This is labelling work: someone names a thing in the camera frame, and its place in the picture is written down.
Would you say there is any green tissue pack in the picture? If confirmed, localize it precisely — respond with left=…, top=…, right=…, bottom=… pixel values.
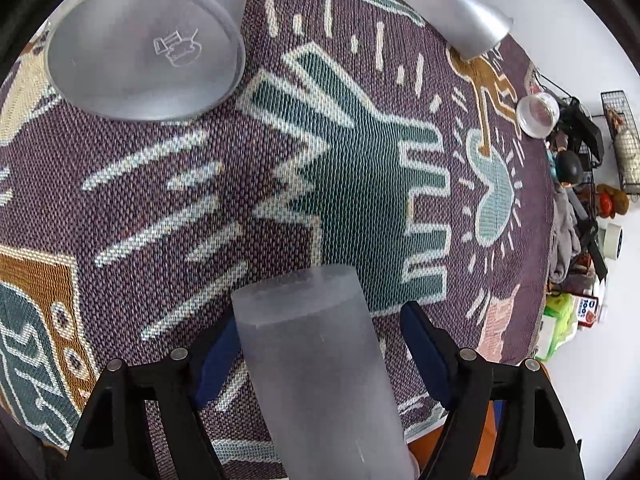
left=535, top=292, right=578, bottom=362

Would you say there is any black haired doll figure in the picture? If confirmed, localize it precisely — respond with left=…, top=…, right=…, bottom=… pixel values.
left=548, top=151, right=584, bottom=188

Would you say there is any white tape roll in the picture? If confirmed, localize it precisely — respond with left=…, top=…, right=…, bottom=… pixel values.
left=599, top=223, right=624, bottom=260

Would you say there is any red white carton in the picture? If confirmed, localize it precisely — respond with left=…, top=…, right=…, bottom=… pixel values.
left=574, top=296, right=599, bottom=328

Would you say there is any frosted plastic cup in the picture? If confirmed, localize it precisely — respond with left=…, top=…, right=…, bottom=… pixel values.
left=44, top=0, right=246, bottom=122
left=404, top=0, right=513, bottom=61
left=231, top=266, right=416, bottom=480

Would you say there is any purple patterned woven blanket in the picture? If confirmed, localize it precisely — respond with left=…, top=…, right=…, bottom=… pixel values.
left=1, top=0, right=552, bottom=450

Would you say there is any brown plush toy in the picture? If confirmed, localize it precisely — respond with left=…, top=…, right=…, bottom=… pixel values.
left=596, top=184, right=629, bottom=219

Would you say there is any white cup with yellow print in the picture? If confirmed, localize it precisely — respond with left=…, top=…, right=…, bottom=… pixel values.
left=516, top=92, right=560, bottom=140

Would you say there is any grey cloth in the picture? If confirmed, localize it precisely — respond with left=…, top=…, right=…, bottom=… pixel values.
left=548, top=184, right=582, bottom=284

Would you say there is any black wire basket shelf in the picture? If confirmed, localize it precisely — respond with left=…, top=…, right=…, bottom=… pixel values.
left=601, top=90, right=640, bottom=202

